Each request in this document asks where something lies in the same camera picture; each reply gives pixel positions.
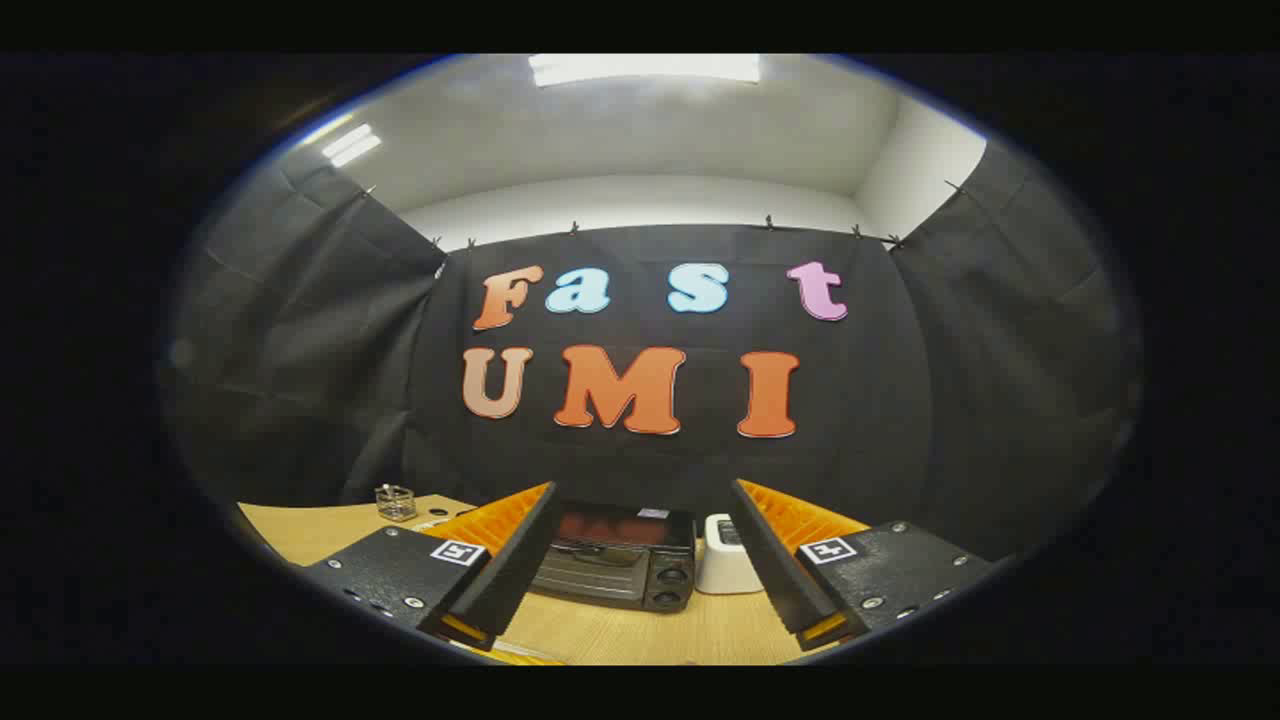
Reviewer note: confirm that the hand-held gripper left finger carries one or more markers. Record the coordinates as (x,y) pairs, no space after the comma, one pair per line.
(505,580)

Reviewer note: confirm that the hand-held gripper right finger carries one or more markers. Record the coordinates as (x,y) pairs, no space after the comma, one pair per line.
(775,575)

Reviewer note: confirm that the black toaster oven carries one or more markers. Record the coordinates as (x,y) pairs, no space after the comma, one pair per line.
(620,575)

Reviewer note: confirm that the white bread toaster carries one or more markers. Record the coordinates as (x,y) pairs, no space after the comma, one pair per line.
(722,565)

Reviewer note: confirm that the black backdrop cloth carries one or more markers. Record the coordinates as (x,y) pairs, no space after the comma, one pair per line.
(900,400)

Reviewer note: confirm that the small ceiling light panel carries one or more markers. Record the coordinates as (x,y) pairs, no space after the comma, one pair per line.
(351,145)

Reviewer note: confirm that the large ceiling light panel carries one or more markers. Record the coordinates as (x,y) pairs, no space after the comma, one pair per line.
(645,68)

